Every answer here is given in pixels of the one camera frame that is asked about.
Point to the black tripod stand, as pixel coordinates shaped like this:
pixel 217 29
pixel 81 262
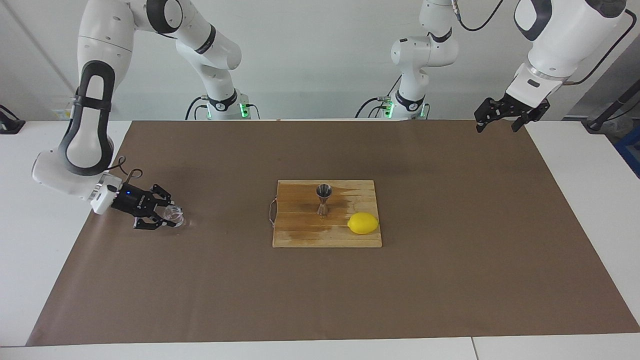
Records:
pixel 595 122

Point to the blue crate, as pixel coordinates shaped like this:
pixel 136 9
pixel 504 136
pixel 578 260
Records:
pixel 631 150

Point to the black clamp mount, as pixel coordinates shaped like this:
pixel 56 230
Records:
pixel 10 125

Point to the steel double jigger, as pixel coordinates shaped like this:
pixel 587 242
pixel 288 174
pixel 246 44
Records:
pixel 323 192

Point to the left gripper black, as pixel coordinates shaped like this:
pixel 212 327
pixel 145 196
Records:
pixel 515 107

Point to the small clear glass cup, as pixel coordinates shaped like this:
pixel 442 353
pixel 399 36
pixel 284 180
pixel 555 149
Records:
pixel 174 215

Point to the brown paper table mat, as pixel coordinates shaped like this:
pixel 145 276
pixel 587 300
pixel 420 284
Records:
pixel 320 290

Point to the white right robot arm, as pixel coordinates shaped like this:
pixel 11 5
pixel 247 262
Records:
pixel 95 50

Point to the wooden cutting board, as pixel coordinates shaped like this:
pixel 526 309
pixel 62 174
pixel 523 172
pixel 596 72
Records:
pixel 300 230

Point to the yellow lemon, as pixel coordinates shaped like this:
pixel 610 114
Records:
pixel 363 223

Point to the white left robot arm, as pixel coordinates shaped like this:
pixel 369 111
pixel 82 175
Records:
pixel 560 35

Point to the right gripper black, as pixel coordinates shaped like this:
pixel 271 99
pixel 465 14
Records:
pixel 131 201

